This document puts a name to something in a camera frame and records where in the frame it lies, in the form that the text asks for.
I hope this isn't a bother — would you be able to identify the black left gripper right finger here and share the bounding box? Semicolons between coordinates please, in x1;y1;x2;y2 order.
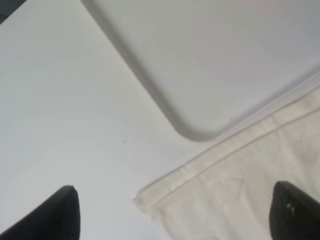
269;181;320;240

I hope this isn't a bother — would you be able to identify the cream white towel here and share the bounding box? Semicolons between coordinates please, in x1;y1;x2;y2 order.
133;89;320;240

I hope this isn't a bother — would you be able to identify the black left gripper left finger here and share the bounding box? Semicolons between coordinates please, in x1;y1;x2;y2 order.
0;185;81;240

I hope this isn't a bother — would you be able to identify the white rectangular plastic tray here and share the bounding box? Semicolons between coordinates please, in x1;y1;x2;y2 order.
83;0;320;142

